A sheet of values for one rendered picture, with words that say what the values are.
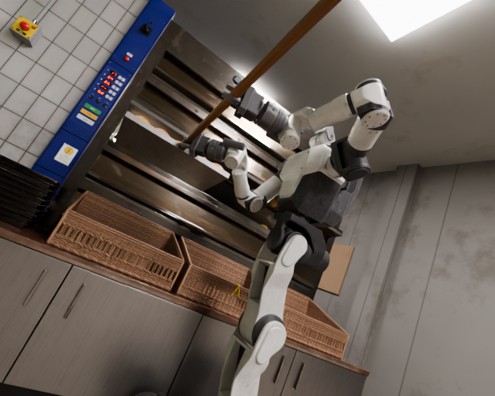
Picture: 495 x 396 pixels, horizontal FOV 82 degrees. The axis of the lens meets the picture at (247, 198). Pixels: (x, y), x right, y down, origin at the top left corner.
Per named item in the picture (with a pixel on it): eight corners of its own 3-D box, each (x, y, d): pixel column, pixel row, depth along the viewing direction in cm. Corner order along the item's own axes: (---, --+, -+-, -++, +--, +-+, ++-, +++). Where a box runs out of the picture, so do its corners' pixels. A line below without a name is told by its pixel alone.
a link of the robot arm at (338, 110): (315, 126, 87) (382, 98, 76) (313, 100, 92) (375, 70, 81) (330, 143, 95) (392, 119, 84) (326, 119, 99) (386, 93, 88)
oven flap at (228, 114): (152, 71, 183) (164, 54, 194) (340, 203, 250) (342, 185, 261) (154, 67, 180) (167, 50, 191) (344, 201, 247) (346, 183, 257)
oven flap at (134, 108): (130, 102, 163) (124, 117, 180) (342, 236, 230) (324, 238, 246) (132, 99, 164) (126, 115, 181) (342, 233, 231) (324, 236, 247)
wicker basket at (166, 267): (57, 233, 155) (86, 189, 162) (153, 273, 177) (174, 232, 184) (42, 242, 112) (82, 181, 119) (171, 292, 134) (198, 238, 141)
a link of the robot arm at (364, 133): (408, 111, 79) (377, 155, 99) (398, 76, 85) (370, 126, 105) (366, 111, 79) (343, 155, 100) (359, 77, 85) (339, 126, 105)
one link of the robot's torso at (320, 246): (306, 272, 133) (319, 236, 138) (326, 277, 122) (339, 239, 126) (260, 247, 122) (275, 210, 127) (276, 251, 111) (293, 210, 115)
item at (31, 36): (12, 35, 152) (23, 21, 155) (32, 48, 156) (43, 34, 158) (8, 27, 146) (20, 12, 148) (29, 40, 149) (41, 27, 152)
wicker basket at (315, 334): (237, 307, 200) (253, 270, 207) (296, 331, 221) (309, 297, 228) (273, 333, 157) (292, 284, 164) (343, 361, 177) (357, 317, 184)
